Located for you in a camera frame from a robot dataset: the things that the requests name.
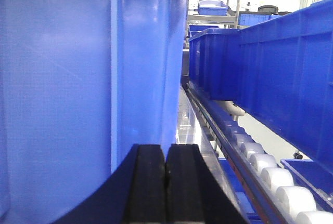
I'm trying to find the distant blue bin on shelf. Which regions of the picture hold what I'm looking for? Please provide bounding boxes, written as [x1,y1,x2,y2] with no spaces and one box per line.
[197,0,228,16]

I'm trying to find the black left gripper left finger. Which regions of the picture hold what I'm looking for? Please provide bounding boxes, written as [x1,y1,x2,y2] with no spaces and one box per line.
[122,144,166,223]

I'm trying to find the blue bin on rollers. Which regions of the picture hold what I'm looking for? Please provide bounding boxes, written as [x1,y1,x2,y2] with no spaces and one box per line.
[189,0,332,172]

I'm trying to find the lower right blue bin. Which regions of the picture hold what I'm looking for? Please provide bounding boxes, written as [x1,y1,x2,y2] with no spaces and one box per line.
[281,159,332,212]

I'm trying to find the white roller track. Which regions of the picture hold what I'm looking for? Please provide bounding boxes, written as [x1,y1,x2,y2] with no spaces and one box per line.
[187,82,332,223]

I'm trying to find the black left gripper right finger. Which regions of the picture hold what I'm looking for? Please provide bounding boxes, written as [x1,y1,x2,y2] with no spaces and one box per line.
[166,144,204,223]

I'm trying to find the large blue shelf box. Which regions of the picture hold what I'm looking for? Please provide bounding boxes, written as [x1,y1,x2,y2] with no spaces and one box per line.
[1,0,188,223]

